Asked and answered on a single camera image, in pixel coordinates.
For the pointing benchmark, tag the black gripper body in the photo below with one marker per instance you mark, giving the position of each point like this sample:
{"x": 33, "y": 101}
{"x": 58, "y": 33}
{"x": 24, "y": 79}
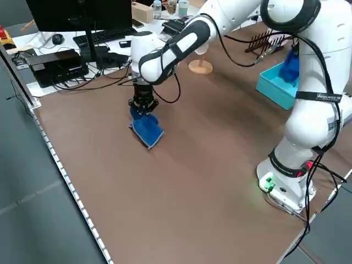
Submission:
{"x": 143, "y": 92}

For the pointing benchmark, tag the blue square rag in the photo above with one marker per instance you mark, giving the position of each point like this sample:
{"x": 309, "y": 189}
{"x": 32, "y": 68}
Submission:
{"x": 290, "y": 68}
{"x": 148, "y": 132}

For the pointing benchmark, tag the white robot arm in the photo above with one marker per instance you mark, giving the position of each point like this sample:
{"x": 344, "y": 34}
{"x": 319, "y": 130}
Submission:
{"x": 308, "y": 129}

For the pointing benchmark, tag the wooden mug stand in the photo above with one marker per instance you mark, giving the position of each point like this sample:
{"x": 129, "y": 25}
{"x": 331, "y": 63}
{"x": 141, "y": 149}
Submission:
{"x": 200, "y": 67}

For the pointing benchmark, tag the black mini computer box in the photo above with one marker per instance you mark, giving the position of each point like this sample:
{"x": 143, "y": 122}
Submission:
{"x": 55, "y": 66}

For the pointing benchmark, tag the dark wooden dish rack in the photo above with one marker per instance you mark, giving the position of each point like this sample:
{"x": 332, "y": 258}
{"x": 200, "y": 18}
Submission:
{"x": 257, "y": 45}

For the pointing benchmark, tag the cyan plastic box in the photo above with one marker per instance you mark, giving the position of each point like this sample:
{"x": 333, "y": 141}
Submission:
{"x": 275, "y": 88}

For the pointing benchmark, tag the black keyboard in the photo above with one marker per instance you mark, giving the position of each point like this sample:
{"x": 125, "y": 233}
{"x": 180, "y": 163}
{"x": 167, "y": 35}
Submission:
{"x": 110, "y": 34}

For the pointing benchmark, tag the wooden block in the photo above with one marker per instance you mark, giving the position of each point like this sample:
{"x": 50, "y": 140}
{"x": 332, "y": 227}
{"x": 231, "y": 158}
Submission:
{"x": 141, "y": 13}

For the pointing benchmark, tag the clear plastic bottle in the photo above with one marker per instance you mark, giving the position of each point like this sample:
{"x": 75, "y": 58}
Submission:
{"x": 157, "y": 8}

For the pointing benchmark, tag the pale green cup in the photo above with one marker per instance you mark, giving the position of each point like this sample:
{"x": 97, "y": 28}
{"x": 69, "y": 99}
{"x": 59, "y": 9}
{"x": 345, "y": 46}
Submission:
{"x": 183, "y": 7}

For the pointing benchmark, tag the black computer monitor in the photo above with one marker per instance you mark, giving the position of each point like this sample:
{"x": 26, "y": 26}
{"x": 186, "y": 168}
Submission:
{"x": 82, "y": 13}

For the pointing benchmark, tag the black computer mouse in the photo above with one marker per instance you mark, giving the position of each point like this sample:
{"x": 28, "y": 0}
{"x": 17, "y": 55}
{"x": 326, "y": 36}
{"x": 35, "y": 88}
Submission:
{"x": 57, "y": 39}

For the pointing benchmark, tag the white table edge strip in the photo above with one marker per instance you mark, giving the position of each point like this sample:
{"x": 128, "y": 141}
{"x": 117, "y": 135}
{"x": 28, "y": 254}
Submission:
{"x": 68, "y": 187}

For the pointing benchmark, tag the red emergency stop button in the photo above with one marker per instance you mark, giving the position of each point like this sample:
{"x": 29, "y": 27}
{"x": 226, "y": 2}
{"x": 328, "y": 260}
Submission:
{"x": 4, "y": 34}

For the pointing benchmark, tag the aluminium table frame rail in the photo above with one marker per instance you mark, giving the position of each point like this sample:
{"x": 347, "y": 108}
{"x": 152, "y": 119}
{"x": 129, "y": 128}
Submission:
{"x": 16, "y": 74}

